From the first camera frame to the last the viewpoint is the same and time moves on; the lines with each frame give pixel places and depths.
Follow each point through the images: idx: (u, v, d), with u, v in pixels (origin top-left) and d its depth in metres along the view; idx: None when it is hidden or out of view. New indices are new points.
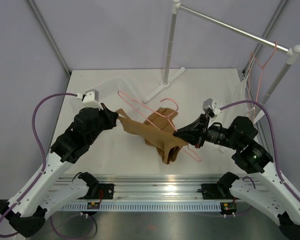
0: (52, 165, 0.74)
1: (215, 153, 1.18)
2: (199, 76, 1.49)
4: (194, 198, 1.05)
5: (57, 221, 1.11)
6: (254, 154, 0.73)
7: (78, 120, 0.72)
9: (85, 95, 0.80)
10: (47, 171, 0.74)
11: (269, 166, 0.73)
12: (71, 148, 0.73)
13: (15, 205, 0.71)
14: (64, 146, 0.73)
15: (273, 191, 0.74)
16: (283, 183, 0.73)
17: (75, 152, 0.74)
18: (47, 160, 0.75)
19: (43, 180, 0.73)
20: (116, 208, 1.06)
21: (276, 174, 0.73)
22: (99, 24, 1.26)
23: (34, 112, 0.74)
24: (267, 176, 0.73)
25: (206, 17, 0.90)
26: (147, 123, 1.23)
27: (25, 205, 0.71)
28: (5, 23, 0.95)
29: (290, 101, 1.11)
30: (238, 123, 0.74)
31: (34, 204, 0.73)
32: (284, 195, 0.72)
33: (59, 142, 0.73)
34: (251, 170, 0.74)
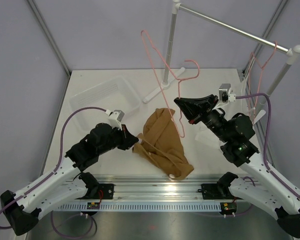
0: (64, 168, 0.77)
1: (214, 153, 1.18)
2: (199, 76, 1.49)
4: (194, 198, 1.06)
5: (57, 221, 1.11)
6: (240, 147, 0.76)
7: (93, 134, 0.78)
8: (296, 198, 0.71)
9: (112, 112, 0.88)
10: (58, 172, 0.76)
11: (256, 156, 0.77)
12: (84, 158, 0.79)
13: (21, 197, 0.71)
14: (77, 155, 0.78)
15: (262, 181, 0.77)
16: (269, 171, 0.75)
17: (86, 162, 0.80)
18: (62, 163, 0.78)
19: (52, 180, 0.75)
20: (116, 208, 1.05)
21: (262, 163, 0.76)
22: (99, 24, 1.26)
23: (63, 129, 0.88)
24: (254, 166, 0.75)
25: (206, 17, 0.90)
26: (147, 128, 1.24)
27: (30, 200, 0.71)
28: (5, 22, 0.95)
29: (290, 101, 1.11)
30: (240, 123, 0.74)
31: (37, 201, 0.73)
32: (271, 183, 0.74)
33: (74, 151, 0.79)
34: (238, 162, 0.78)
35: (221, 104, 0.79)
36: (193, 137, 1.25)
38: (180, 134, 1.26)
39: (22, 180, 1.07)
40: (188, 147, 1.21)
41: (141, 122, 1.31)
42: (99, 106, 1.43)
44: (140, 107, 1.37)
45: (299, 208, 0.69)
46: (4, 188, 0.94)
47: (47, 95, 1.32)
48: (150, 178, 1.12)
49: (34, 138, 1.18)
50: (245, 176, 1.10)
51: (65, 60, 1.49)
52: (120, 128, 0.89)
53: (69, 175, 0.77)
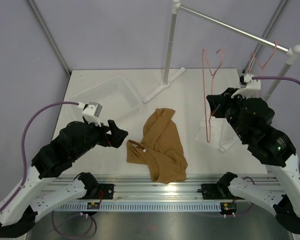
0: (32, 180, 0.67)
1: (214, 153, 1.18)
2: (198, 76, 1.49)
4: (194, 198, 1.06)
5: (57, 221, 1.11)
6: (279, 147, 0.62)
7: (62, 135, 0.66)
8: None
9: (87, 105, 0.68)
10: (26, 185, 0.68)
11: (290, 159, 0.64)
12: (51, 163, 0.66)
13: None
14: (44, 160, 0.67)
15: (288, 187, 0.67)
16: None
17: (55, 168, 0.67)
18: (28, 174, 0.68)
19: (22, 195, 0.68)
20: (116, 208, 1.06)
21: (297, 169, 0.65)
22: (99, 24, 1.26)
23: (25, 128, 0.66)
24: (286, 171, 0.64)
25: (206, 16, 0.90)
26: (147, 128, 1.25)
27: (5, 216, 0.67)
28: (5, 23, 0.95)
29: (290, 101, 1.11)
30: (250, 105, 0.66)
31: (17, 213, 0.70)
32: None
33: (40, 156, 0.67)
34: (272, 162, 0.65)
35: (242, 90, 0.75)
36: (193, 137, 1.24)
38: (180, 134, 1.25)
39: None
40: (188, 147, 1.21)
41: (141, 123, 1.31)
42: None
44: (140, 107, 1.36)
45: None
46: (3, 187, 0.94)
47: (47, 95, 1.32)
48: (150, 179, 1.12)
49: (34, 138, 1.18)
50: (246, 176, 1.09)
51: (65, 60, 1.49)
52: (98, 125, 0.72)
53: (41, 184, 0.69)
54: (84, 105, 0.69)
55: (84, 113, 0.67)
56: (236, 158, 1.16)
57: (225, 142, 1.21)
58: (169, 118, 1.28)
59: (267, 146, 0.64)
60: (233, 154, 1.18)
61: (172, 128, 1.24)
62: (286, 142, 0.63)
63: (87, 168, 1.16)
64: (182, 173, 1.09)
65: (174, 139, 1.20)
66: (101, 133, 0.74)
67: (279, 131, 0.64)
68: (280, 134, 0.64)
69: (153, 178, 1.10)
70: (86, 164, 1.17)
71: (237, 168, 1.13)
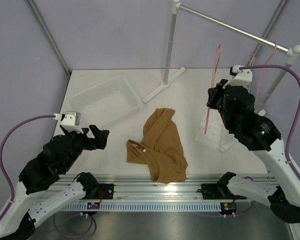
0: (20, 196, 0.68)
1: (214, 153, 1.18)
2: (199, 76, 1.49)
4: (194, 198, 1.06)
5: (58, 221, 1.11)
6: (263, 131, 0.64)
7: (46, 150, 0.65)
8: None
9: (64, 115, 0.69)
10: (15, 200, 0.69)
11: (275, 143, 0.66)
12: (37, 178, 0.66)
13: None
14: (31, 174, 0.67)
15: (276, 171, 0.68)
16: (288, 163, 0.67)
17: (41, 182, 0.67)
18: (17, 189, 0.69)
19: (13, 209, 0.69)
20: (116, 208, 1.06)
21: (282, 152, 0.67)
22: (99, 24, 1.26)
23: (3, 143, 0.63)
24: (273, 155, 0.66)
25: (206, 17, 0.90)
26: (147, 128, 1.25)
27: (0, 229, 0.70)
28: (4, 23, 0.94)
29: (290, 101, 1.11)
30: (231, 92, 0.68)
31: (12, 224, 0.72)
32: (288, 175, 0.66)
33: (26, 171, 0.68)
34: (257, 148, 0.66)
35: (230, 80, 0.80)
36: (193, 137, 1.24)
38: (180, 134, 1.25)
39: None
40: (188, 147, 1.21)
41: (141, 123, 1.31)
42: (99, 106, 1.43)
44: (140, 107, 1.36)
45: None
46: (3, 188, 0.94)
47: (47, 95, 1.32)
48: (150, 179, 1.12)
49: (34, 138, 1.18)
50: (246, 176, 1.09)
51: (65, 60, 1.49)
52: (81, 132, 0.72)
53: (32, 197, 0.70)
54: (62, 115, 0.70)
55: (63, 124, 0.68)
56: (236, 158, 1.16)
57: (225, 141, 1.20)
58: (169, 118, 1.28)
59: (250, 131, 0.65)
60: (233, 154, 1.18)
61: (172, 128, 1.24)
62: (269, 126, 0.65)
63: (87, 168, 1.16)
64: (182, 173, 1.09)
65: (174, 139, 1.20)
66: (85, 141, 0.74)
67: (265, 118, 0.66)
68: (263, 119, 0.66)
69: (153, 178, 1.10)
70: (86, 164, 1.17)
71: (237, 168, 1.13)
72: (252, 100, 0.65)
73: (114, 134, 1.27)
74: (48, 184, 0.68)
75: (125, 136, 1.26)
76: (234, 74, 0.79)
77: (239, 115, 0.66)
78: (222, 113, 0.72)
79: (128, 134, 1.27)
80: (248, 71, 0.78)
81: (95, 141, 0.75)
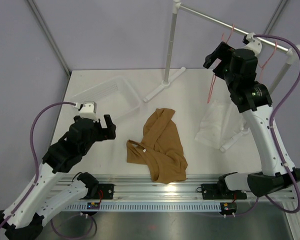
0: (45, 176, 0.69)
1: (214, 153, 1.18)
2: (199, 76, 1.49)
4: (195, 198, 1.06)
5: (58, 221, 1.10)
6: (254, 93, 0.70)
7: (73, 130, 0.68)
8: (280, 162, 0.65)
9: (83, 104, 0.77)
10: (40, 181, 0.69)
11: (262, 107, 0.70)
12: (64, 157, 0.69)
13: (9, 217, 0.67)
14: (56, 155, 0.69)
15: (258, 137, 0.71)
16: (270, 127, 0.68)
17: (67, 162, 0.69)
18: (41, 171, 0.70)
19: (36, 191, 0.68)
20: (116, 208, 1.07)
21: (267, 118, 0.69)
22: (99, 24, 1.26)
23: (33, 122, 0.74)
24: (256, 116, 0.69)
25: (207, 16, 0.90)
26: (147, 128, 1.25)
27: (20, 217, 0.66)
28: (5, 24, 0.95)
29: (290, 100, 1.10)
30: (239, 51, 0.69)
31: (30, 214, 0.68)
32: (266, 139, 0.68)
33: (51, 152, 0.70)
34: (245, 107, 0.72)
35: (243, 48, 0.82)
36: (193, 137, 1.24)
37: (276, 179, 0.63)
38: (180, 135, 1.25)
39: (22, 181, 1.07)
40: (188, 147, 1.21)
41: (140, 122, 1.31)
42: (99, 106, 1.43)
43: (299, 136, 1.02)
44: (140, 107, 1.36)
45: (277, 172, 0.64)
46: (4, 188, 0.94)
47: (47, 95, 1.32)
48: (150, 179, 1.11)
49: (35, 138, 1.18)
50: None
51: (65, 60, 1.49)
52: (96, 121, 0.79)
53: (54, 180, 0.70)
54: (80, 105, 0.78)
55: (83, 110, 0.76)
56: (236, 158, 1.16)
57: (225, 141, 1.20)
58: (169, 118, 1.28)
59: (243, 91, 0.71)
60: (233, 154, 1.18)
61: (172, 128, 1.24)
62: (263, 92, 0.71)
63: (87, 167, 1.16)
64: (182, 172, 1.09)
65: (174, 139, 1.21)
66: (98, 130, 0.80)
67: (262, 85, 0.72)
68: (259, 85, 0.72)
69: (153, 178, 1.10)
70: (86, 164, 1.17)
71: (235, 168, 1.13)
72: (254, 64, 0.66)
73: None
74: (72, 165, 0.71)
75: (125, 137, 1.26)
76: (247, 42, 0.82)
77: (238, 74, 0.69)
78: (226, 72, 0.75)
79: (128, 134, 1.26)
80: (258, 43, 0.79)
81: (107, 132, 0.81)
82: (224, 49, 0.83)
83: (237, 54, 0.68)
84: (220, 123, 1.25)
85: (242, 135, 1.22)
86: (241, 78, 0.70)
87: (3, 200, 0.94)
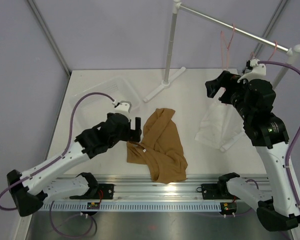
0: (72, 153, 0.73)
1: (214, 153, 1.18)
2: (198, 76, 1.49)
4: (195, 198, 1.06)
5: (58, 221, 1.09)
6: (270, 129, 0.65)
7: (110, 122, 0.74)
8: (294, 203, 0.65)
9: (120, 103, 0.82)
10: (66, 156, 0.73)
11: (278, 144, 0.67)
12: (95, 144, 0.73)
13: (26, 179, 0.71)
14: (88, 139, 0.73)
15: (272, 174, 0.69)
16: (285, 167, 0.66)
17: (95, 149, 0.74)
18: (70, 147, 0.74)
19: (60, 163, 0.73)
20: (116, 208, 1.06)
21: (283, 156, 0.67)
22: (99, 24, 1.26)
23: (73, 110, 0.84)
24: (272, 154, 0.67)
25: (207, 16, 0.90)
26: (147, 128, 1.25)
27: (36, 182, 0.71)
28: (5, 24, 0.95)
29: (290, 100, 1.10)
30: (255, 83, 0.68)
31: (44, 183, 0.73)
32: (281, 179, 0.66)
33: (85, 135, 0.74)
34: (260, 143, 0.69)
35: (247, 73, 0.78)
36: (193, 137, 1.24)
37: (290, 221, 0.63)
38: (180, 135, 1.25)
39: None
40: (188, 147, 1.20)
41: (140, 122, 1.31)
42: (99, 106, 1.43)
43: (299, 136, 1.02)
44: (140, 107, 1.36)
45: (290, 213, 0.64)
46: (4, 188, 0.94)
47: (47, 95, 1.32)
48: (150, 179, 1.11)
49: (35, 138, 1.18)
50: (248, 179, 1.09)
51: (65, 60, 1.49)
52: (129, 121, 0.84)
53: (79, 160, 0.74)
54: (117, 103, 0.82)
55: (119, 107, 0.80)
56: (237, 158, 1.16)
57: (225, 141, 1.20)
58: (169, 118, 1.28)
59: (259, 125, 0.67)
60: (233, 154, 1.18)
61: (172, 128, 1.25)
62: (281, 127, 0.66)
63: (87, 168, 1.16)
64: (182, 172, 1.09)
65: (174, 139, 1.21)
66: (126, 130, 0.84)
67: (278, 118, 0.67)
68: (275, 119, 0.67)
69: (153, 178, 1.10)
70: (86, 164, 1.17)
71: (235, 168, 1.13)
72: (271, 98, 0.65)
73: None
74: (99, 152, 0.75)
75: None
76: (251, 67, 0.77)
77: (253, 107, 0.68)
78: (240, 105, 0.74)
79: None
80: (263, 65, 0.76)
81: (134, 133, 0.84)
82: (228, 77, 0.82)
83: (253, 86, 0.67)
84: (221, 123, 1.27)
85: (242, 135, 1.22)
86: (256, 112, 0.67)
87: (3, 200, 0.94)
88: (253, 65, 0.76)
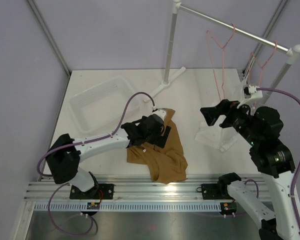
0: (120, 136, 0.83)
1: (214, 153, 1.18)
2: (198, 76, 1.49)
4: (194, 198, 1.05)
5: (58, 220, 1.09)
6: (277, 158, 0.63)
7: (153, 119, 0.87)
8: (298, 231, 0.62)
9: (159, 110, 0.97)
10: (114, 137, 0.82)
11: (285, 173, 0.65)
12: (136, 135, 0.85)
13: (79, 144, 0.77)
14: (131, 129, 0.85)
15: (276, 201, 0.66)
16: (291, 197, 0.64)
17: (134, 140, 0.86)
18: (118, 131, 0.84)
19: (110, 140, 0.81)
20: (116, 208, 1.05)
21: (289, 185, 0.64)
22: (99, 24, 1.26)
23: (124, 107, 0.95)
24: (278, 183, 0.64)
25: (207, 17, 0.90)
26: None
27: (86, 149, 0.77)
28: (5, 24, 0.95)
29: (290, 100, 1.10)
30: (262, 111, 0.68)
31: (89, 153, 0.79)
32: (285, 208, 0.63)
33: (129, 125, 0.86)
34: (265, 170, 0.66)
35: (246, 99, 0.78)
36: (193, 137, 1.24)
37: None
38: (180, 135, 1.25)
39: (22, 181, 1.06)
40: (188, 147, 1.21)
41: None
42: (100, 106, 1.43)
43: (299, 136, 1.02)
44: (140, 107, 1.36)
45: None
46: (4, 188, 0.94)
47: (47, 95, 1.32)
48: (150, 179, 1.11)
49: (34, 138, 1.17)
50: (247, 179, 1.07)
51: (65, 60, 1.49)
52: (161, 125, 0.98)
53: (119, 144, 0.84)
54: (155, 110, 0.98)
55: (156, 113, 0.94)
56: (236, 158, 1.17)
57: (225, 141, 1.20)
58: (169, 118, 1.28)
59: (265, 153, 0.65)
60: (233, 155, 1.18)
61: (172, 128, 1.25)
62: (287, 156, 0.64)
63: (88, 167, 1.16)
64: (182, 172, 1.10)
65: (174, 139, 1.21)
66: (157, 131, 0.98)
67: (285, 146, 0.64)
68: (282, 147, 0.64)
69: (153, 178, 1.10)
70: (86, 162, 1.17)
71: (235, 168, 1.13)
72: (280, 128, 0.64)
73: None
74: (136, 143, 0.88)
75: None
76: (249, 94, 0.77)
77: (261, 135, 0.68)
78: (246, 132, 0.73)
79: None
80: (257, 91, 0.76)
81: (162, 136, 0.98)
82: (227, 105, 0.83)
83: (261, 115, 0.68)
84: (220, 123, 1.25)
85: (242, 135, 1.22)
86: (263, 140, 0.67)
87: (4, 201, 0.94)
88: (252, 92, 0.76)
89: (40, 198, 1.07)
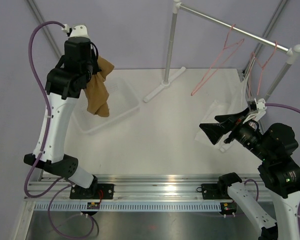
0: (56, 105, 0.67)
1: (214, 153, 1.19)
2: (198, 76, 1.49)
4: (195, 198, 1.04)
5: (58, 221, 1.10)
6: (288, 179, 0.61)
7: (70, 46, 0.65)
8: None
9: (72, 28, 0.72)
10: (54, 113, 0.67)
11: (294, 194, 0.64)
12: (67, 80, 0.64)
13: (41, 155, 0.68)
14: (58, 80, 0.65)
15: (281, 219, 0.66)
16: (297, 216, 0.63)
17: (73, 84, 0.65)
18: (50, 102, 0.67)
19: (55, 122, 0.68)
20: (116, 208, 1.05)
21: (296, 205, 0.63)
22: (99, 24, 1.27)
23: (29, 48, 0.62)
24: (285, 202, 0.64)
25: (207, 16, 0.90)
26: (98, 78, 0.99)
27: (51, 152, 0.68)
28: (5, 24, 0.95)
29: (290, 101, 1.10)
30: (276, 128, 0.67)
31: (57, 147, 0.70)
32: (290, 227, 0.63)
33: (52, 80, 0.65)
34: (274, 189, 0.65)
35: (251, 115, 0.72)
36: (193, 137, 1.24)
37: None
38: (180, 134, 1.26)
39: (22, 181, 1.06)
40: (188, 147, 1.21)
41: (140, 122, 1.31)
42: None
43: (298, 137, 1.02)
44: (140, 107, 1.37)
45: None
46: (4, 188, 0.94)
47: None
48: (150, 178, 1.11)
49: (34, 138, 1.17)
50: (247, 179, 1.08)
51: None
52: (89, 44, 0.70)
53: (67, 108, 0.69)
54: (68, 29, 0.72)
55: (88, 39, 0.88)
56: (236, 157, 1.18)
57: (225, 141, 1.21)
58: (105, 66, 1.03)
59: (275, 172, 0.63)
60: (233, 155, 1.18)
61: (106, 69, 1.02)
62: (298, 177, 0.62)
63: (89, 166, 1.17)
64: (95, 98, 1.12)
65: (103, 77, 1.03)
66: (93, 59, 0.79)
67: (296, 164, 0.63)
68: (295, 168, 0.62)
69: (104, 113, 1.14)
70: (86, 162, 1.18)
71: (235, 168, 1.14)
72: (295, 148, 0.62)
73: (114, 134, 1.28)
74: (78, 85, 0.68)
75: (125, 137, 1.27)
76: (256, 109, 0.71)
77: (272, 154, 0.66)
78: (257, 148, 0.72)
79: (127, 135, 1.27)
80: (263, 107, 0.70)
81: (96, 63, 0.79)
82: (231, 123, 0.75)
83: (274, 134, 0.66)
84: None
85: None
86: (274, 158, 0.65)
87: (4, 201, 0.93)
88: (260, 108, 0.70)
89: (40, 198, 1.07)
